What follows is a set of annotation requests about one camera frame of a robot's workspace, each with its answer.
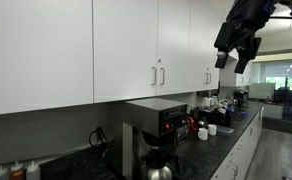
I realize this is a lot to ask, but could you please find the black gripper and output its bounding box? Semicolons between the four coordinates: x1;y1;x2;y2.
213;0;277;75

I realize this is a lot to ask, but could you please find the white lower cabinet row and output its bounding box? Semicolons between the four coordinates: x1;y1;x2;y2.
209;105;265;180

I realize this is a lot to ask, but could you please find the white partition panel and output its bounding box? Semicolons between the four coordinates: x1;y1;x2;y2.
248;82;276;101

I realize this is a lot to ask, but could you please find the small black coffee maker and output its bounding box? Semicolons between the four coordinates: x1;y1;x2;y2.
234;89;250;108

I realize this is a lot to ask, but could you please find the white jug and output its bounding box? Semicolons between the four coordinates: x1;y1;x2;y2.
202;95;219;109

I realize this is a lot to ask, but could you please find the black countertop organizer box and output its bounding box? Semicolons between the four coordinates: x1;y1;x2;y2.
199;108;233;128

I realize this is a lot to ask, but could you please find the clear plastic container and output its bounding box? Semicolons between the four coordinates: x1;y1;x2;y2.
216;124;235;135

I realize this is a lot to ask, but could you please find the white mug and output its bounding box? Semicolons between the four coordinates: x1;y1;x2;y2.
207;123;218;137
197;127;209;141

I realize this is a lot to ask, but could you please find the steel commercial coffee machine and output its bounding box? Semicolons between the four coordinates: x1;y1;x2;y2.
106;97;189;178

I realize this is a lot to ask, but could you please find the steel coffee carafe black lid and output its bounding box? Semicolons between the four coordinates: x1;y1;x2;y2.
140;146;174;180

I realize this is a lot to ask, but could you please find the white squeeze bottle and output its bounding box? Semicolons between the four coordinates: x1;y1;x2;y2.
25;160;41;180
0;164;9;180

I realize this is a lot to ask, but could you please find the orange squeeze bottle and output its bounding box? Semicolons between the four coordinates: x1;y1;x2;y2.
9;160;27;180

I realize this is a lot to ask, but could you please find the black power cable loop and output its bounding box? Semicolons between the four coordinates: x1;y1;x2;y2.
88;126;109;158

